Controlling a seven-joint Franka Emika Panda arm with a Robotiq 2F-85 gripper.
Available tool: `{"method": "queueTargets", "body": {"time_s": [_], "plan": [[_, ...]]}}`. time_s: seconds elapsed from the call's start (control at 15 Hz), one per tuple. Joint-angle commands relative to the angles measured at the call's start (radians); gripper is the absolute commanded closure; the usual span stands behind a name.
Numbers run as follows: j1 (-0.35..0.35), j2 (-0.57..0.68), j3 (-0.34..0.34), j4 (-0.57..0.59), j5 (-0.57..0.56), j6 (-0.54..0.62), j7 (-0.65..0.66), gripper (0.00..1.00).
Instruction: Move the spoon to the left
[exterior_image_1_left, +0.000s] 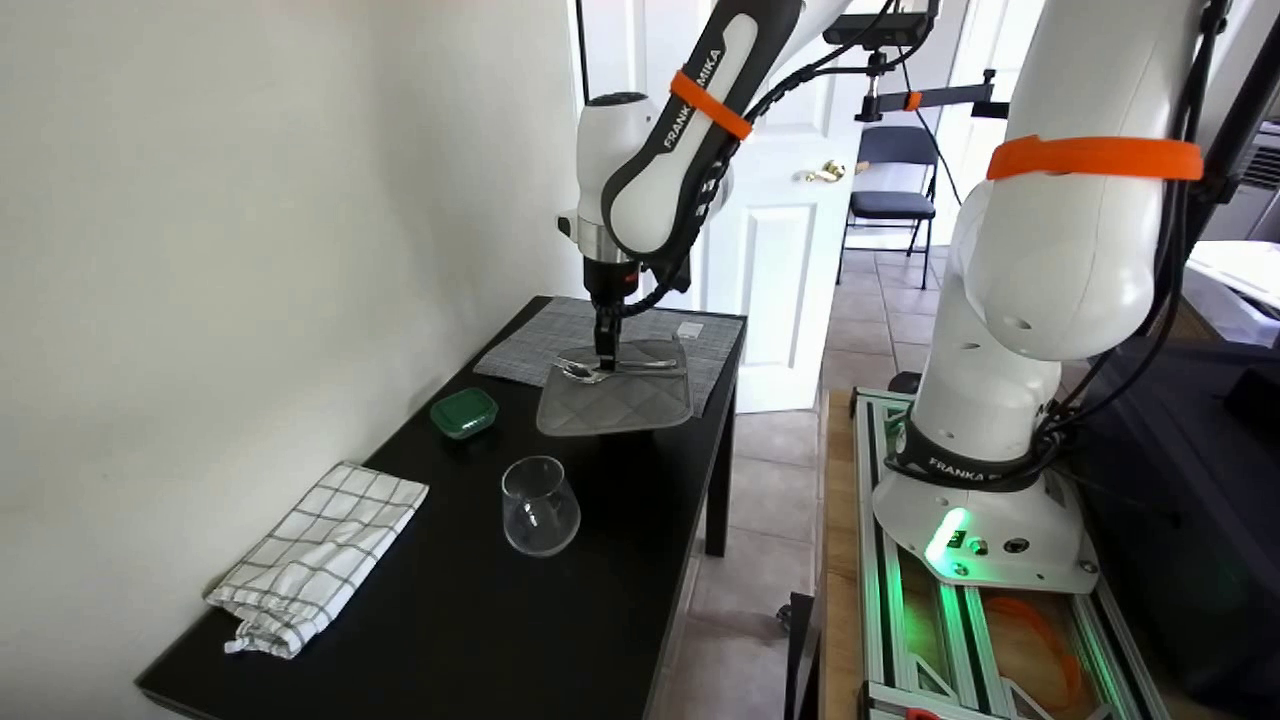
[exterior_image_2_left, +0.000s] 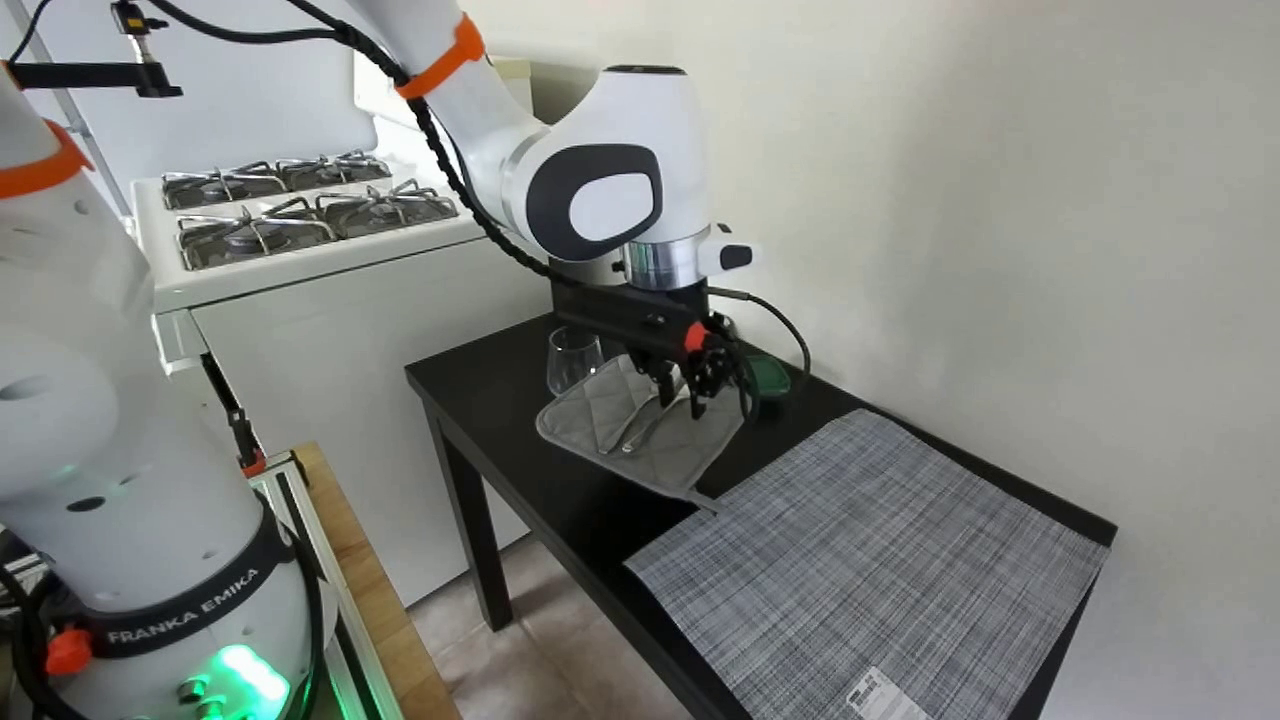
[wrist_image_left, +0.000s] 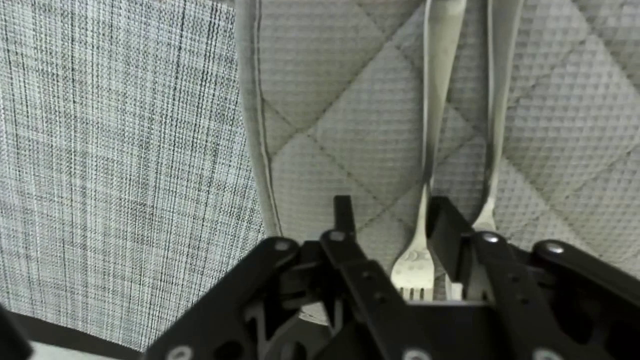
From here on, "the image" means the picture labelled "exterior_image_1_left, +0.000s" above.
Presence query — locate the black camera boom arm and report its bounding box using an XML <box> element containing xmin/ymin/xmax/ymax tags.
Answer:
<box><xmin>820</xmin><ymin>10</ymin><xmax>1044</xmax><ymax>130</ymax></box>

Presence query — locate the black table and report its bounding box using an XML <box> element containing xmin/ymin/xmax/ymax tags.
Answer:
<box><xmin>131</xmin><ymin>294</ymin><xmax>754</xmax><ymax>720</ymax></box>

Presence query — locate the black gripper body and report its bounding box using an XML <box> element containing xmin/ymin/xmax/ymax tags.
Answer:
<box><xmin>580</xmin><ymin>260</ymin><xmax>640</xmax><ymax>325</ymax></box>

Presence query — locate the white panel door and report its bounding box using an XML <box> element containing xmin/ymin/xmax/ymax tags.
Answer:
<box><xmin>578</xmin><ymin>0</ymin><xmax>874</xmax><ymax>418</ymax></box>

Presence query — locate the black stand leg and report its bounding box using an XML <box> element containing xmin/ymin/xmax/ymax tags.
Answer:
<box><xmin>778</xmin><ymin>591</ymin><xmax>820</xmax><ymax>720</ymax></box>

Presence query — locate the narrow orange strap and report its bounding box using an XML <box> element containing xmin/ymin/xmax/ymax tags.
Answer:
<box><xmin>669</xmin><ymin>68</ymin><xmax>758</xmax><ymax>146</ymax></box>

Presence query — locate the wooden bench top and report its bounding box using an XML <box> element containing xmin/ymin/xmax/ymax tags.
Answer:
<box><xmin>812</xmin><ymin>389</ymin><xmax>874</xmax><ymax>720</ymax></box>

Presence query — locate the black cabinet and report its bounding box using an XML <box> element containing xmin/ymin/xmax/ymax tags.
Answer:
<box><xmin>1066</xmin><ymin>336</ymin><xmax>1280</xmax><ymax>720</ymax></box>

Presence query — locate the green lidded container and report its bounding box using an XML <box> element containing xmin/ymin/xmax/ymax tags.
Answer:
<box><xmin>428</xmin><ymin>384</ymin><xmax>503</xmax><ymax>446</ymax></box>

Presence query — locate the dark folding chair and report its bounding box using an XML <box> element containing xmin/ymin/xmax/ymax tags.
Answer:
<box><xmin>838</xmin><ymin>121</ymin><xmax>944</xmax><ymax>294</ymax></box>

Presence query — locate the grey woven placemat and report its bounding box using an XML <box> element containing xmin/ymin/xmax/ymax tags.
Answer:
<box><xmin>474</xmin><ymin>296</ymin><xmax>749</xmax><ymax>409</ymax></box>

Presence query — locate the clear glass cup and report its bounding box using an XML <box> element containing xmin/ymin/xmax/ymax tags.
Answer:
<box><xmin>496</xmin><ymin>452</ymin><xmax>589</xmax><ymax>559</ymax></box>

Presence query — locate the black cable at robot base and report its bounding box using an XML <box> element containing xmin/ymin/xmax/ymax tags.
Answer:
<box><xmin>1031</xmin><ymin>0</ymin><xmax>1280</xmax><ymax>446</ymax></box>

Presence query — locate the white black checkered towel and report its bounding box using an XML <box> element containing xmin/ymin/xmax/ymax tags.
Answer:
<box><xmin>201</xmin><ymin>460</ymin><xmax>433</xmax><ymax>666</ymax></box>

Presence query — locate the aluminium frame robot mount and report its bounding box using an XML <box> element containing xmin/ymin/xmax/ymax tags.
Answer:
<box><xmin>852</xmin><ymin>384</ymin><xmax>1177</xmax><ymax>720</ymax></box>

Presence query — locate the wide orange strap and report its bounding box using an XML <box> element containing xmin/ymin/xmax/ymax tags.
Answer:
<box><xmin>986</xmin><ymin>133</ymin><xmax>1208</xmax><ymax>188</ymax></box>

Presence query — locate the grey quilted pot holder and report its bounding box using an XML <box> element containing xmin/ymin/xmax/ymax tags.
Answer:
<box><xmin>533</xmin><ymin>327</ymin><xmax>699</xmax><ymax>439</ymax></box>

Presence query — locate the black cable along forearm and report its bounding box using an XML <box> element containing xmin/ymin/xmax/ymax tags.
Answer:
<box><xmin>617</xmin><ymin>0</ymin><xmax>944</xmax><ymax>325</ymax></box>

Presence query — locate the brass door handle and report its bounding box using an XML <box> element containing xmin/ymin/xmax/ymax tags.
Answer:
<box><xmin>791</xmin><ymin>157</ymin><xmax>852</xmax><ymax>188</ymax></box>

